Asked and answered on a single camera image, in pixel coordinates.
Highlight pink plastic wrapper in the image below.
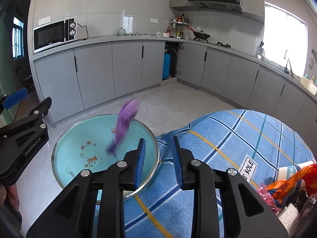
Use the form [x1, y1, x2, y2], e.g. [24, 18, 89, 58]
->
[256, 182, 283, 213]

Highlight blue framed window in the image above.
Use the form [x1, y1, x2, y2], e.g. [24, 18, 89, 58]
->
[11, 17, 25, 59]

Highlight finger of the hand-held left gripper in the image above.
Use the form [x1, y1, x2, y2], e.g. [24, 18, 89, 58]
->
[0, 97, 53, 139]
[0, 88, 28, 116]

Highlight blue gas cylinder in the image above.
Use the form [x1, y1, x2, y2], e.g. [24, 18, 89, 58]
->
[162, 52, 173, 79]

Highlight black range hood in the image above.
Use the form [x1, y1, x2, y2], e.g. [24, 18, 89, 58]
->
[187, 0, 243, 15]

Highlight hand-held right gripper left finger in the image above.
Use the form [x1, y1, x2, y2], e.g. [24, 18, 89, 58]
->
[26, 138, 149, 238]

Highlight black wok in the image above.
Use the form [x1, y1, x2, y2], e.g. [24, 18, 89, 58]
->
[187, 26, 211, 40]

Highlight beige box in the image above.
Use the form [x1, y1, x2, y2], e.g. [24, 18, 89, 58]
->
[299, 76, 317, 95]

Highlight silver microwave oven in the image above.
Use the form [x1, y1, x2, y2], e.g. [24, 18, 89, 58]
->
[33, 18, 78, 54]

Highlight grey lower cabinets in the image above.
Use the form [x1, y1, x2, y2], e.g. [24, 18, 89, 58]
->
[33, 39, 317, 135]

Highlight knife holder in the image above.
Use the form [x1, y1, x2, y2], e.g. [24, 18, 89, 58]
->
[256, 41, 265, 60]

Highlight teal basin with metal rim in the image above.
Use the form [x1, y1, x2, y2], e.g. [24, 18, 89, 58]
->
[51, 114, 159, 199]

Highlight metal spice rack with bottles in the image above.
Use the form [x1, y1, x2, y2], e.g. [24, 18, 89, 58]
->
[166, 13, 191, 40]

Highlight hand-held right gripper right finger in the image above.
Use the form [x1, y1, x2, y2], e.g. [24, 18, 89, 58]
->
[172, 136, 289, 238]

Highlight purple plastic wrapper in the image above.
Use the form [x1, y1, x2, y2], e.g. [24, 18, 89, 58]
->
[106, 98, 140, 157]

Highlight metal faucet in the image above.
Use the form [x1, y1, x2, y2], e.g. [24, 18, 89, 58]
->
[283, 50, 294, 78]

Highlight bright kitchen window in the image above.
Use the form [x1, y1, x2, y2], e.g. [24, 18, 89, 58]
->
[262, 2, 308, 71]

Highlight white tissue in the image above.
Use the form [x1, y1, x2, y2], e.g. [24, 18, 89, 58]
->
[278, 203, 306, 236]

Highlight striped paper cup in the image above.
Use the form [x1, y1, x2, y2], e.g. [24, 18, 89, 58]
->
[277, 164, 317, 187]

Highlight gas stove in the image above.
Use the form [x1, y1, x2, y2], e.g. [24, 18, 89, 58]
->
[193, 38, 232, 49]

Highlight blue plaid blanket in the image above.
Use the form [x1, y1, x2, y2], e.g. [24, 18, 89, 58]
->
[98, 109, 316, 238]

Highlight orange foil wrapper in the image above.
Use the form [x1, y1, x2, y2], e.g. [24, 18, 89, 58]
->
[266, 164, 317, 205]

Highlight person's left hand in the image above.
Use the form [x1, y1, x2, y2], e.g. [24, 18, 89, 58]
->
[0, 183, 20, 213]

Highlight black microwave cable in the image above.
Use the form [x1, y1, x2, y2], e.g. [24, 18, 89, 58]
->
[76, 23, 89, 41]

